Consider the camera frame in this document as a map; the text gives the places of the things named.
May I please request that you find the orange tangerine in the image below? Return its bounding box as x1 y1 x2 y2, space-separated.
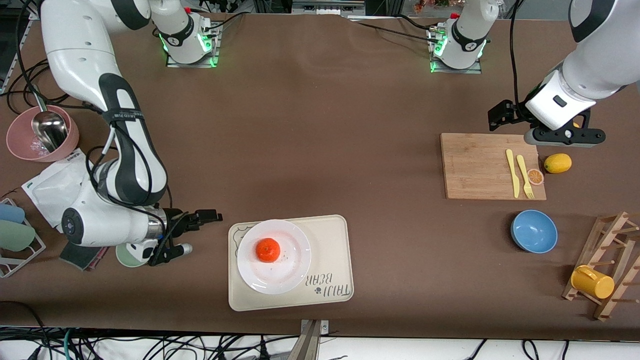
255 237 281 264

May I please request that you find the white round plate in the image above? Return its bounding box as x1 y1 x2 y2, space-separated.
237 219 312 295

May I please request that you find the cream bear print tray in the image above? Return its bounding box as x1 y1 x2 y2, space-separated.
228 214 355 312

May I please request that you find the wooden cutting board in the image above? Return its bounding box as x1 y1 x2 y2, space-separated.
440 132 547 201

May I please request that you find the yellow plastic knife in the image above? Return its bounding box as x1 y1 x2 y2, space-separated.
505 149 521 199

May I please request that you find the yellow plastic fork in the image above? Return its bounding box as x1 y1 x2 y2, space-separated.
516 154 535 200

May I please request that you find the pale green bowl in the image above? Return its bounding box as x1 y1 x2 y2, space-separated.
116 243 151 268

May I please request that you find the dark grey folded cloth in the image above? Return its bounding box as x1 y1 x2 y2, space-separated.
59 243 109 272

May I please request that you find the blue bowl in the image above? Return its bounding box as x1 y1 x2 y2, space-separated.
510 209 559 254

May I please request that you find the white plastic bag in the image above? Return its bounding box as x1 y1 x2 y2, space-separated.
21 148 93 229

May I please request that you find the wooden mug rack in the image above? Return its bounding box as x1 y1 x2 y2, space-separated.
562 211 640 322

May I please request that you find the metal scoop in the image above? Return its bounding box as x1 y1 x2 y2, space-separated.
29 84 69 153

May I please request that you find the pale green cup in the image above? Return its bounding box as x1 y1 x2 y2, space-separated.
0 220 37 252

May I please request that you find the light blue cup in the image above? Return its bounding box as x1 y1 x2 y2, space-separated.
0 203 26 224

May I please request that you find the pink bowl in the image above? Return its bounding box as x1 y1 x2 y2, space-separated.
6 105 80 163

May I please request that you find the yellow mug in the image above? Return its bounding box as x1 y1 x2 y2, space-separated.
570 265 615 300

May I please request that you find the black base power cable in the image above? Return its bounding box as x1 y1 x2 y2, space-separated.
202 11 246 33
350 19 442 43

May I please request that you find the white wire cup rack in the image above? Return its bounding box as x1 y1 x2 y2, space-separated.
0 198 47 279

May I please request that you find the green floor cable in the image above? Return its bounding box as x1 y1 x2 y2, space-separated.
62 329 77 360

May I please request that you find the coiled black cable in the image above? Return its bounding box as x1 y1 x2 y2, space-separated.
5 5 68 115

